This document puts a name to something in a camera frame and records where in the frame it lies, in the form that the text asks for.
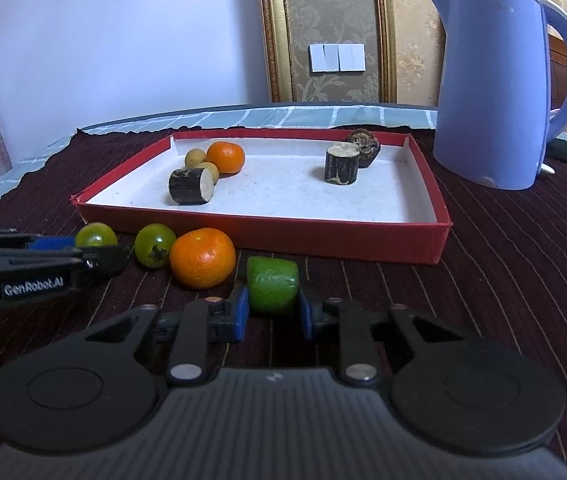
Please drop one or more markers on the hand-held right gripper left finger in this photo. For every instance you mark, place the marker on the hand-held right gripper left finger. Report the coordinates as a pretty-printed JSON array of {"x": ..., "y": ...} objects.
[{"x": 241, "y": 315}]

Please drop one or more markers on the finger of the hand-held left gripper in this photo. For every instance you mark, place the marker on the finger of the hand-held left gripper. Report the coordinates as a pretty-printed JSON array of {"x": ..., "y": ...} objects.
[
  {"x": 105, "y": 260},
  {"x": 50, "y": 243}
]

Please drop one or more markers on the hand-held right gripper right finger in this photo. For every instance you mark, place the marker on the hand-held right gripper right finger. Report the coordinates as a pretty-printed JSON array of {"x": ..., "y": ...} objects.
[{"x": 306, "y": 317}]

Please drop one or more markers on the green tomato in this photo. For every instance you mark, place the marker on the green tomato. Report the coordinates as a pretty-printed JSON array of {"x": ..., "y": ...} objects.
[
  {"x": 155, "y": 245},
  {"x": 94, "y": 234}
]

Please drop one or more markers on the green cucumber piece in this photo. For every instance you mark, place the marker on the green cucumber piece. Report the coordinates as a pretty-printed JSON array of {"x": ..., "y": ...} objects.
[{"x": 272, "y": 285}]

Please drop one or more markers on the dark sugarcane piece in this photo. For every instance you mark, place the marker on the dark sugarcane piece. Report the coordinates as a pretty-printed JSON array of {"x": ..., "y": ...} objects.
[
  {"x": 341, "y": 165},
  {"x": 188, "y": 187}
]

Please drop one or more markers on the red box tray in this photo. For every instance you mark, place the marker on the red box tray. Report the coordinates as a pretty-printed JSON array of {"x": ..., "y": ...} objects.
[{"x": 288, "y": 190}]

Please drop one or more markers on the yellow longan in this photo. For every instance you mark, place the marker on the yellow longan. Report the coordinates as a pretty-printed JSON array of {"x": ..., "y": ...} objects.
[
  {"x": 212, "y": 170},
  {"x": 195, "y": 157}
]

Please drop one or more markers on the orange tangerine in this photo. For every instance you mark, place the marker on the orange tangerine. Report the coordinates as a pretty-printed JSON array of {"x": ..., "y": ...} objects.
[
  {"x": 203, "y": 257},
  {"x": 226, "y": 156}
]

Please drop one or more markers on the dark water chestnut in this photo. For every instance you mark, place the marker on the dark water chestnut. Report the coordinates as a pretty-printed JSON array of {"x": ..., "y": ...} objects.
[{"x": 369, "y": 147}]

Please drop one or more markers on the dark striped cloth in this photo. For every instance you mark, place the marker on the dark striped cloth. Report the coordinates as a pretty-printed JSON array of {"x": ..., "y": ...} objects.
[{"x": 513, "y": 270}]

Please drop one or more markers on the white kettle base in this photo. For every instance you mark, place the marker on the white kettle base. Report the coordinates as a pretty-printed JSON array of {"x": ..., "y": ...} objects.
[{"x": 547, "y": 169}]

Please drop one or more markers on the blue electric kettle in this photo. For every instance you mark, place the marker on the blue electric kettle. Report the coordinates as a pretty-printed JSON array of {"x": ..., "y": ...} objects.
[{"x": 493, "y": 90}]

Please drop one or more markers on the white wall switch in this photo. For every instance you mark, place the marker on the white wall switch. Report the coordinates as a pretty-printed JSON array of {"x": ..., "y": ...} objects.
[
  {"x": 352, "y": 57},
  {"x": 324, "y": 57}
]

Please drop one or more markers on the gold framed wall panel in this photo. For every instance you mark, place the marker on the gold framed wall panel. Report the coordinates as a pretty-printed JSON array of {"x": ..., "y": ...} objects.
[{"x": 328, "y": 10}]

